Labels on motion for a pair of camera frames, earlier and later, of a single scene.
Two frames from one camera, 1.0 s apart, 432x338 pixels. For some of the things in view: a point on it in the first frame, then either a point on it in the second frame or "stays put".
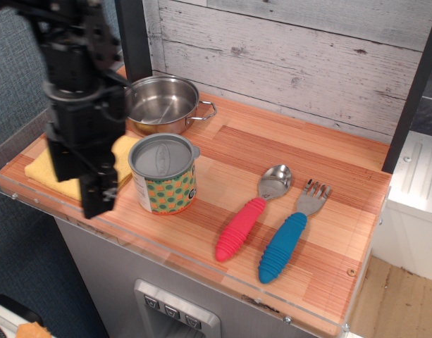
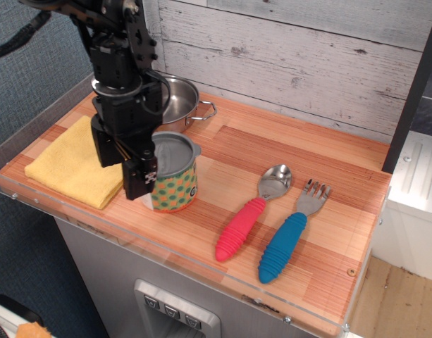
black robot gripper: [82, 128] -> [131, 114]
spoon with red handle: [273, 181] stays put
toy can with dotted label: [163, 170] stays put
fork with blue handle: [287, 234] stays put
